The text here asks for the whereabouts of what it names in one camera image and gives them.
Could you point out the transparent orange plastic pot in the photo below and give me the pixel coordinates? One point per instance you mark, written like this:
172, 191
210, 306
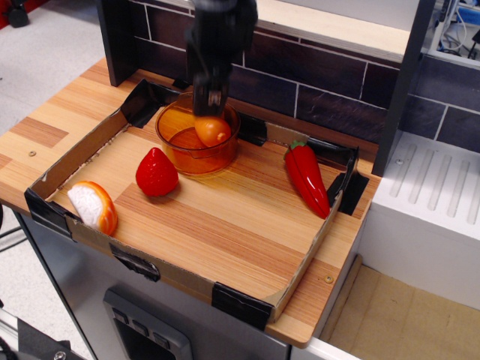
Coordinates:
198, 145

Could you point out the cardboard fence with black tape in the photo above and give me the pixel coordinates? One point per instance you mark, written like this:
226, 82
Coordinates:
240, 239

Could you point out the white sink drainboard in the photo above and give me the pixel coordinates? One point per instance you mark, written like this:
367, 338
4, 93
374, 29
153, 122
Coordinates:
422, 227

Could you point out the red toy strawberry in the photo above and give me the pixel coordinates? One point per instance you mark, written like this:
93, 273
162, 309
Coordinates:
156, 175

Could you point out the orange and white toy slice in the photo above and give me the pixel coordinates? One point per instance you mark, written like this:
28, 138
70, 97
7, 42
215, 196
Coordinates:
94, 206

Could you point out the dark grey left post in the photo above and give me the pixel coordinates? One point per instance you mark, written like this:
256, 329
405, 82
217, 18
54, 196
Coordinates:
118, 39

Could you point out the dark grey right post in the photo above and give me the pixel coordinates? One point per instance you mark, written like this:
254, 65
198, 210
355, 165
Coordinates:
408, 68

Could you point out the dark grey post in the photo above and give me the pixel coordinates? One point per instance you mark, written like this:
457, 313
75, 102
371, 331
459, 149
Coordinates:
118, 39
408, 68

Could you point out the red toy chili pepper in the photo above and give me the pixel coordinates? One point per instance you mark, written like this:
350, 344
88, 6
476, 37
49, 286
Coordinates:
303, 169

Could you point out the grey oven control panel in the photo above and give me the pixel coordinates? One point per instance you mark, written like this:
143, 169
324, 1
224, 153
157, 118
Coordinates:
141, 334

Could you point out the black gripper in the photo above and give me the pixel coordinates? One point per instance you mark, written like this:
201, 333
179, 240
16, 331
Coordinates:
221, 32

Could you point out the orange toy carrot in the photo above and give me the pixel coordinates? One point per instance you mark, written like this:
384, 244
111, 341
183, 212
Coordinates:
212, 131

